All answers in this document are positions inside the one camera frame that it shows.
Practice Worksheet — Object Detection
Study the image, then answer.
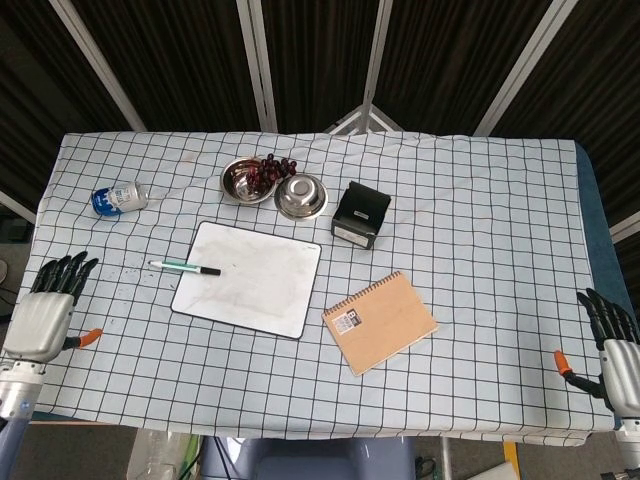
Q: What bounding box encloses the blue-grey robot torso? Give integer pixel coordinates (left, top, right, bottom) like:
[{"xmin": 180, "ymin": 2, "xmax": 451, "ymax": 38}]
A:
[{"xmin": 199, "ymin": 437, "xmax": 416, "ymax": 480}]

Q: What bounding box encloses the brown spiral notebook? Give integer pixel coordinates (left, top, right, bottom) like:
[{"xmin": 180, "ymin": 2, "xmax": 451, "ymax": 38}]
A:
[{"xmin": 321, "ymin": 270, "xmax": 440, "ymax": 378}]

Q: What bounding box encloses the upturned steel bowl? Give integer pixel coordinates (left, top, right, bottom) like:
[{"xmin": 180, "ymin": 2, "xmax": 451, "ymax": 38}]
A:
[{"xmin": 273, "ymin": 173, "xmax": 330, "ymax": 221}]

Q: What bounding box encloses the blue white crumpled bottle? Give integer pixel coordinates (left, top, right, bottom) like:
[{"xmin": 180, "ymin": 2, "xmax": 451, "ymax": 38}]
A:
[{"xmin": 90, "ymin": 180, "xmax": 150, "ymax": 219}]

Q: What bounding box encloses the upright steel bowl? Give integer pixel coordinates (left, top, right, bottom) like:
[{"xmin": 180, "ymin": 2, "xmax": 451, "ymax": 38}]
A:
[{"xmin": 220, "ymin": 156, "xmax": 281, "ymax": 206}]

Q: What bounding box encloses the black cardboard box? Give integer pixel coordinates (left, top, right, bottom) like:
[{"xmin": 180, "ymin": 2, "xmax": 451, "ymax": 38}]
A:
[{"xmin": 330, "ymin": 180, "xmax": 393, "ymax": 252}]

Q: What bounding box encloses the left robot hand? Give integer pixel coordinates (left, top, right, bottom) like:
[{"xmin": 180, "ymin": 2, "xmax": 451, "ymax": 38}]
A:
[{"xmin": 2, "ymin": 251, "xmax": 105, "ymax": 362}]

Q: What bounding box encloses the white screen frame post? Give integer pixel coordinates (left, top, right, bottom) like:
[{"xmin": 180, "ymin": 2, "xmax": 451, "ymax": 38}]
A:
[
  {"xmin": 48, "ymin": 0, "xmax": 147, "ymax": 133},
  {"xmin": 236, "ymin": 0, "xmax": 279, "ymax": 134},
  {"xmin": 0, "ymin": 189, "xmax": 39, "ymax": 225},
  {"xmin": 359, "ymin": 0, "xmax": 396, "ymax": 132},
  {"xmin": 609, "ymin": 212, "xmax": 640, "ymax": 244},
  {"xmin": 473, "ymin": 0, "xmax": 572, "ymax": 137}
]

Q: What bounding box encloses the dark red grape bunch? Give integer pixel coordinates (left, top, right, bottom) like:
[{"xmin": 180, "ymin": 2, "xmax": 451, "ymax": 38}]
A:
[{"xmin": 244, "ymin": 153, "xmax": 299, "ymax": 194}]

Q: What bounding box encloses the white triangular screen foot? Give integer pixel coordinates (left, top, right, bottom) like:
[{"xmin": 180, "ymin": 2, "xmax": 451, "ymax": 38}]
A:
[{"xmin": 323, "ymin": 103, "xmax": 404, "ymax": 134}]

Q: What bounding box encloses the white dry-erase board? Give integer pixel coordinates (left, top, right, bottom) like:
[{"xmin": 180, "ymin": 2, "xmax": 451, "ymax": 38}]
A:
[{"xmin": 170, "ymin": 220, "xmax": 323, "ymax": 340}]

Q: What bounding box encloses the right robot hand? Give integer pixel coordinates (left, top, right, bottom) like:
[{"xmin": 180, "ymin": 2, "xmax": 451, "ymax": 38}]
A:
[{"xmin": 553, "ymin": 288, "xmax": 640, "ymax": 414}]

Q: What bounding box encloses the green whiteboard marker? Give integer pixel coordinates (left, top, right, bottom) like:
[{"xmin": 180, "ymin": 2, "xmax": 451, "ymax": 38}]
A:
[{"xmin": 148, "ymin": 259, "xmax": 222, "ymax": 277}]

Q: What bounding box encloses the metal table leg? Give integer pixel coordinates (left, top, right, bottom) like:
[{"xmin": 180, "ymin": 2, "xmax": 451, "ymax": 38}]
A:
[{"xmin": 439, "ymin": 437, "xmax": 454, "ymax": 480}]

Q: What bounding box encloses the checkered white tablecloth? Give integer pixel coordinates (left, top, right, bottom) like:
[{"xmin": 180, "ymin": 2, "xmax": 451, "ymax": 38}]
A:
[{"xmin": 0, "ymin": 130, "xmax": 616, "ymax": 448}]

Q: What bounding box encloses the clear plastic bag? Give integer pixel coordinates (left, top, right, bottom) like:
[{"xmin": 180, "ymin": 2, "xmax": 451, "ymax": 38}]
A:
[{"xmin": 127, "ymin": 432, "xmax": 201, "ymax": 480}]

